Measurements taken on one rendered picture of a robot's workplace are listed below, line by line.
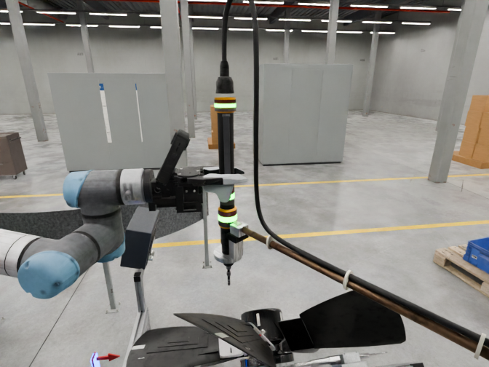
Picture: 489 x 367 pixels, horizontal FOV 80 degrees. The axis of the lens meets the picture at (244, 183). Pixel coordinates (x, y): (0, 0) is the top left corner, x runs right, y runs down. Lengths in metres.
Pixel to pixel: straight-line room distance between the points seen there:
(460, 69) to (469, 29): 0.62
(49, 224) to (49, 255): 2.07
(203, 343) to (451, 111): 6.19
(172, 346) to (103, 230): 0.39
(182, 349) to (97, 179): 0.49
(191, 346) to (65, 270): 0.44
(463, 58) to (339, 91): 2.25
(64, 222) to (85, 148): 4.63
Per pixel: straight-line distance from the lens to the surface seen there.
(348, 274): 0.51
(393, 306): 0.50
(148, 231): 1.36
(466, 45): 6.63
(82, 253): 0.60
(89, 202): 0.65
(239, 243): 0.68
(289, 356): 0.87
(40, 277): 0.58
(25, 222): 2.72
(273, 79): 6.69
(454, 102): 6.61
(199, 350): 0.88
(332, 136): 7.27
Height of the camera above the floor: 1.85
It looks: 19 degrees down
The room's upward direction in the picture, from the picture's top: straight up
